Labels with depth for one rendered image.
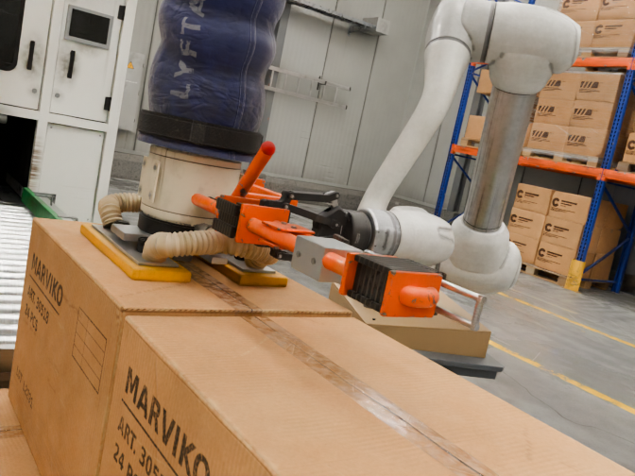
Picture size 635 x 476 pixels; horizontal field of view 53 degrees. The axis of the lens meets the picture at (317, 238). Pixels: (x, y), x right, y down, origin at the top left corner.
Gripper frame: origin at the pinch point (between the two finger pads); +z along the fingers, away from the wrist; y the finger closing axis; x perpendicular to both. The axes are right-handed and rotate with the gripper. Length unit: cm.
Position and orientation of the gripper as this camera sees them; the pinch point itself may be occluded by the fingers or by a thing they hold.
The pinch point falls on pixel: (256, 222)
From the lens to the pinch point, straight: 100.7
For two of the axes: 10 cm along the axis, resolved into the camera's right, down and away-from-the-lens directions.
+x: -5.4, -2.4, 8.1
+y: -2.0, 9.7, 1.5
